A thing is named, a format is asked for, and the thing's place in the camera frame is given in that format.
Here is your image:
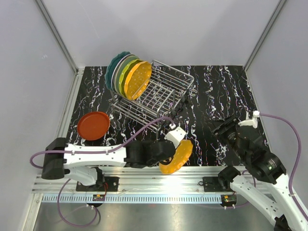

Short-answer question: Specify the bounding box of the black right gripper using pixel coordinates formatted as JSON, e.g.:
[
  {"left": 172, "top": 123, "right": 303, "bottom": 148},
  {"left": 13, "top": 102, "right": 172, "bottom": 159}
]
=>
[{"left": 205, "top": 114, "right": 248, "bottom": 161}]

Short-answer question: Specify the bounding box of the orange dotted scalloped plate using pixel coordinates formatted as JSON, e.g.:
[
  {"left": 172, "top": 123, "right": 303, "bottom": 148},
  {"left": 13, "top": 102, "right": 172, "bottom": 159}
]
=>
[{"left": 124, "top": 61, "right": 152, "bottom": 100}]

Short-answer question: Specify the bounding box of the lime green dotted plate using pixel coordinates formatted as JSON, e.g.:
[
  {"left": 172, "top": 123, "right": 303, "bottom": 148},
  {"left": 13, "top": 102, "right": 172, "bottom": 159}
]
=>
[{"left": 118, "top": 59, "right": 142, "bottom": 98}]

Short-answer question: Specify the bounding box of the white plate green rim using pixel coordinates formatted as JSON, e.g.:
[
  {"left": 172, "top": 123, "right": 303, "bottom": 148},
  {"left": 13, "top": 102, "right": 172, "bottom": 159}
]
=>
[{"left": 110, "top": 54, "right": 136, "bottom": 92}]

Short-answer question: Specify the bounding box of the teal scalloped plate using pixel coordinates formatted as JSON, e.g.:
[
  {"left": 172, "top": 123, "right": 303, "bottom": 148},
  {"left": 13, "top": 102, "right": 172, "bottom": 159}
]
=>
[{"left": 104, "top": 51, "right": 131, "bottom": 90}]

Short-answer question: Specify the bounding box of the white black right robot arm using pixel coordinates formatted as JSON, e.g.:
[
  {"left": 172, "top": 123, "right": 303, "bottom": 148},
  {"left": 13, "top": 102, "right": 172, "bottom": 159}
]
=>
[{"left": 209, "top": 111, "right": 308, "bottom": 231}]

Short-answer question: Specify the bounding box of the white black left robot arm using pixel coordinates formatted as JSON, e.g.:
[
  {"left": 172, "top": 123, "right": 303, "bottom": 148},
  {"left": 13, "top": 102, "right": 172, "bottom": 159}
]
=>
[{"left": 41, "top": 138, "right": 176, "bottom": 191}]

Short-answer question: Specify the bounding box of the orange round plastic plate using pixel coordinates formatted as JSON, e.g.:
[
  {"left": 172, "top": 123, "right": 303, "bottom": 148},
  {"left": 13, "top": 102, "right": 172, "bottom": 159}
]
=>
[{"left": 77, "top": 112, "right": 110, "bottom": 141}]

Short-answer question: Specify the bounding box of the right small circuit board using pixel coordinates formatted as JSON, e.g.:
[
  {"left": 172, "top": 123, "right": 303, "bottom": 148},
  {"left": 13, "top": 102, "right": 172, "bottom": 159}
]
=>
[{"left": 224, "top": 194, "right": 237, "bottom": 204}]

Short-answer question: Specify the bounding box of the small circuit board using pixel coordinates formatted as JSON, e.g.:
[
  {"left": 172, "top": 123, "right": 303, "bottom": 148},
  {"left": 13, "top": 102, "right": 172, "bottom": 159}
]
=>
[
  {"left": 92, "top": 194, "right": 105, "bottom": 201},
  {"left": 224, "top": 194, "right": 237, "bottom": 204}
]

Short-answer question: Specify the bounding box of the left small circuit board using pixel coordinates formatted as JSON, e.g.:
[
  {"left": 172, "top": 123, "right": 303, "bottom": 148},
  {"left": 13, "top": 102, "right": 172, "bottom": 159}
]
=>
[{"left": 92, "top": 194, "right": 105, "bottom": 201}]

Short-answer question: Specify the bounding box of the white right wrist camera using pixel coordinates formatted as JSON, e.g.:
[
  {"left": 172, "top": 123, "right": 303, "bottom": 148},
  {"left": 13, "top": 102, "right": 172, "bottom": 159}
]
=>
[{"left": 238, "top": 111, "right": 260, "bottom": 128}]

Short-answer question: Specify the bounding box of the aluminium front mounting rail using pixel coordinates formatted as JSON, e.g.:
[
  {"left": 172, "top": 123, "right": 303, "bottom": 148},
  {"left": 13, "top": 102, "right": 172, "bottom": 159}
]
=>
[{"left": 32, "top": 166, "right": 273, "bottom": 204}]

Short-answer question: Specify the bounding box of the silver wire dish rack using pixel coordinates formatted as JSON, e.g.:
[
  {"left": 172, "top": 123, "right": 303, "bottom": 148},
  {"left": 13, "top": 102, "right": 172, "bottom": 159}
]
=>
[{"left": 111, "top": 60, "right": 194, "bottom": 126}]

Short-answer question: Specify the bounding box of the aluminium frame rail left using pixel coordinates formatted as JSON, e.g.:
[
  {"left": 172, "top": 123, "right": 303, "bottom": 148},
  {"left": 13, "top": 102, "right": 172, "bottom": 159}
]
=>
[{"left": 34, "top": 0, "right": 79, "bottom": 101}]

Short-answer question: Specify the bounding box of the aluminium frame post right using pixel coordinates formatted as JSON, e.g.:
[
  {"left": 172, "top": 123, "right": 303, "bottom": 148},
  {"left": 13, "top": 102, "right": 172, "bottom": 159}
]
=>
[{"left": 244, "top": 0, "right": 288, "bottom": 72}]

